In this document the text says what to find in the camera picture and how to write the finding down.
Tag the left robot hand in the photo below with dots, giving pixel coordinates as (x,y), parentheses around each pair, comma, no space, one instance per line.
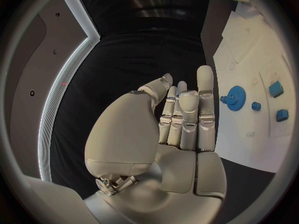
(144,171)

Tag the white task board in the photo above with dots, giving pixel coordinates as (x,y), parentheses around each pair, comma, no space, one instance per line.
(243,134)

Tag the blue gear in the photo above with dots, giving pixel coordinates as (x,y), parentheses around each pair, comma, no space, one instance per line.
(237,99)

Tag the blue block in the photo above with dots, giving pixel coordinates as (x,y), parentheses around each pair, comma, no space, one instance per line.
(276,89)
(282,115)

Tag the blue round plug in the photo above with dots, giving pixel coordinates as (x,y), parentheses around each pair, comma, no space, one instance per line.
(256,106)

